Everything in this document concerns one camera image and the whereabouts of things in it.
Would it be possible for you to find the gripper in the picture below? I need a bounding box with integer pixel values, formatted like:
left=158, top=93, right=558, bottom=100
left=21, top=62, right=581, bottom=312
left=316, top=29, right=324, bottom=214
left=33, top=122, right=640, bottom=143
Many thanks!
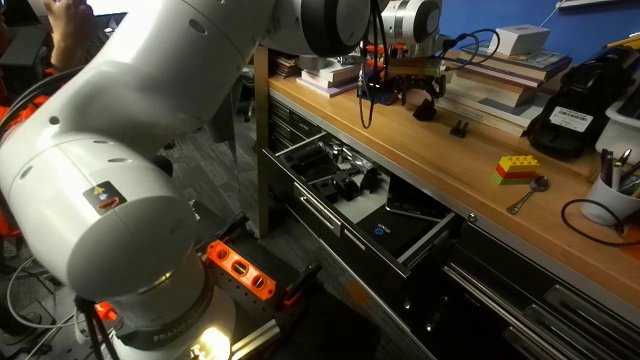
left=389, top=75, right=447, bottom=107

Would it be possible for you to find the open black drawer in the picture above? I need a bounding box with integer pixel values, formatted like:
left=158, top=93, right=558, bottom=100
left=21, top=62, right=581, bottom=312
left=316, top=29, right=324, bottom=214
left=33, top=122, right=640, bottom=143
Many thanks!
left=262, top=131, right=463, bottom=293

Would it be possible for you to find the wide black drawer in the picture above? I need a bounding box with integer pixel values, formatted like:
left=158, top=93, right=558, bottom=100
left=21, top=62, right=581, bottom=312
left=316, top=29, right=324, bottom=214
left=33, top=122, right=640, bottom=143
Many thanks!
left=400, top=220, right=640, bottom=360

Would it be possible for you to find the large black printed part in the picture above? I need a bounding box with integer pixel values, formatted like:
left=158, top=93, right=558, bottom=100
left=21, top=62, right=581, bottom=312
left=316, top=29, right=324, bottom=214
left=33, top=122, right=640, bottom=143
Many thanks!
left=413, top=98, right=438, bottom=122

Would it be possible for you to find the stack of large books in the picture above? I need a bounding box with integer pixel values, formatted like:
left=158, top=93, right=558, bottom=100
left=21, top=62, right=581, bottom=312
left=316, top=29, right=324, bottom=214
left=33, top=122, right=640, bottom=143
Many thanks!
left=436, top=42, right=574, bottom=137

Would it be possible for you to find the clear bag of metal parts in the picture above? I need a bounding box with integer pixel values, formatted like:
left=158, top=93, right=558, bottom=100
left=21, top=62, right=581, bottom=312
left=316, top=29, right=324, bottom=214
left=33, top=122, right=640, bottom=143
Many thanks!
left=330, top=142, right=377, bottom=176

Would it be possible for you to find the stack of pale books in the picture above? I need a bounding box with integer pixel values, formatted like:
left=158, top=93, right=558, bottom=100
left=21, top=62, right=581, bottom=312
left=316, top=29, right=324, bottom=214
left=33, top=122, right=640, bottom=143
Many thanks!
left=296, top=54, right=370, bottom=99

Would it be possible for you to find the black printed block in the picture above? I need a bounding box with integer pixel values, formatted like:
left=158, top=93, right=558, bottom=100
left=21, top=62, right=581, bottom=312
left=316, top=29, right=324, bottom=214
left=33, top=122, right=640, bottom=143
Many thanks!
left=311, top=177, right=340, bottom=204
left=359, top=166, right=383, bottom=194
left=332, top=171, right=361, bottom=202

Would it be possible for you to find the black tablet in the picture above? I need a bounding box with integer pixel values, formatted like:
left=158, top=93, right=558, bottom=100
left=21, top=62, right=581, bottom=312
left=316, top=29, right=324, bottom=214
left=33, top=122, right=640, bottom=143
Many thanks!
left=385, top=175, right=452, bottom=222

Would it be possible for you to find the white box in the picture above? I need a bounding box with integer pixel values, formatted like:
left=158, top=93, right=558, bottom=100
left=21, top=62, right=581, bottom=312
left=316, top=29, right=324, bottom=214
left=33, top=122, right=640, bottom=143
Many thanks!
left=487, top=24, right=551, bottom=57

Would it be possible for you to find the stack of toy bricks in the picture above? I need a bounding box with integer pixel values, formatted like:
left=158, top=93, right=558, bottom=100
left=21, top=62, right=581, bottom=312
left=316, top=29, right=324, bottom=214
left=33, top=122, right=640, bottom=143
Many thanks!
left=492, top=154, right=541, bottom=186

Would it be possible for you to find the black tray with cylinder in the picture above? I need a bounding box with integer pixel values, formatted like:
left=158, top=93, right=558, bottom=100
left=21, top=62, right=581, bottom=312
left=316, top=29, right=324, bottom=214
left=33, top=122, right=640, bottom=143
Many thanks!
left=278, top=141, right=343, bottom=185

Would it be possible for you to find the row of closed black drawers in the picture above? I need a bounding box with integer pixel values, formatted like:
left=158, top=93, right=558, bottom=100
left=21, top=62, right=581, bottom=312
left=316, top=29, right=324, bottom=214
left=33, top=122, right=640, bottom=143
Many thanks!
left=269, top=96, right=328, bottom=153

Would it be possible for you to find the stack of dark booklets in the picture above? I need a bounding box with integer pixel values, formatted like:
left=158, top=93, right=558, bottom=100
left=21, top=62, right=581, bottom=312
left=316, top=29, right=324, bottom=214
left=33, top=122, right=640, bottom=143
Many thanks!
left=272, top=55, right=304, bottom=80

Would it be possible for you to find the black flat box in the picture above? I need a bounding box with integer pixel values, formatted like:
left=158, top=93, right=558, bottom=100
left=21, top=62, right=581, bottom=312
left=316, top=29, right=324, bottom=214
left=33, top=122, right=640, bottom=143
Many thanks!
left=356, top=204, right=445, bottom=259

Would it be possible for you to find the metal spoon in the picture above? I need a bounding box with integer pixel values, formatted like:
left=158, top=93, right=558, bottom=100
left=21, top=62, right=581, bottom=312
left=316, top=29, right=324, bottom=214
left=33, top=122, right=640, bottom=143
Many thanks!
left=506, top=175, right=550, bottom=216

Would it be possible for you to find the black handheld device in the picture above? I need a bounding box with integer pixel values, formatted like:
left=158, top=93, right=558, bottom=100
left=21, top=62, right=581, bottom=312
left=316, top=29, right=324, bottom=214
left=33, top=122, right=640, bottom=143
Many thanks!
left=526, top=47, right=637, bottom=161

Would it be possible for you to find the heap of pens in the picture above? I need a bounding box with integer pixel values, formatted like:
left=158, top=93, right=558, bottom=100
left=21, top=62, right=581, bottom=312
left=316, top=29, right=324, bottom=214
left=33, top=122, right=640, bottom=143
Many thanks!
left=599, top=147, right=640, bottom=199

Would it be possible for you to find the white cup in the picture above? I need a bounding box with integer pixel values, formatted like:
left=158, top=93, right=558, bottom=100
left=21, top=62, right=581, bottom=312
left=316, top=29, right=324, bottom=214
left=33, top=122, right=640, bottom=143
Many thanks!
left=580, top=175, right=640, bottom=226

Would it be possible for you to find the person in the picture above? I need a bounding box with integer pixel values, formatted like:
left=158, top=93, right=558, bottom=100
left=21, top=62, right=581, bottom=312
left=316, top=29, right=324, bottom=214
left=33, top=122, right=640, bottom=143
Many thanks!
left=0, top=0, right=101, bottom=241

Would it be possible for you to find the black cable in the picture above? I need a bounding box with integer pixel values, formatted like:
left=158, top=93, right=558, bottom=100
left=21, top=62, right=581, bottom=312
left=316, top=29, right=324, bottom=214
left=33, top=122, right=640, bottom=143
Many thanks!
left=560, top=198, right=640, bottom=248

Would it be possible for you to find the white cable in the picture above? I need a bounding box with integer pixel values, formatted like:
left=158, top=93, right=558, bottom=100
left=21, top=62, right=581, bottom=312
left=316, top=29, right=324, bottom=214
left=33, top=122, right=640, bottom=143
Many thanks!
left=6, top=255, right=83, bottom=360

